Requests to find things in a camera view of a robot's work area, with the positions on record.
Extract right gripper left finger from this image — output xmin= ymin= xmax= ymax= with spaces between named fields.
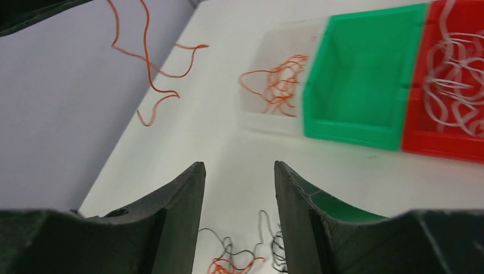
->
xmin=1 ymin=162 xmax=206 ymax=273

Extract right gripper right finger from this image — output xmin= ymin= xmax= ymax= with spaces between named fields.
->
xmin=274 ymin=161 xmax=483 ymax=273

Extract orange cables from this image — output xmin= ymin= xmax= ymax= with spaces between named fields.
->
xmin=238 ymin=35 xmax=318 ymax=118

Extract white cables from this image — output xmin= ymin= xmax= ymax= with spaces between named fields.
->
xmin=422 ymin=0 xmax=484 ymax=138

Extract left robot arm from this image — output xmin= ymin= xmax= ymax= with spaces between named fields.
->
xmin=1 ymin=0 xmax=92 ymax=37

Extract green plastic bin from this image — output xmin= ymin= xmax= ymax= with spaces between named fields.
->
xmin=302 ymin=3 xmax=428 ymax=151

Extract red plastic bin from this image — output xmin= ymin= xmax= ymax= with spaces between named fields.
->
xmin=401 ymin=1 xmax=483 ymax=163

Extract clear plastic bin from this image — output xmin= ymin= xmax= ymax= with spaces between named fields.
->
xmin=238 ymin=17 xmax=328 ymax=136

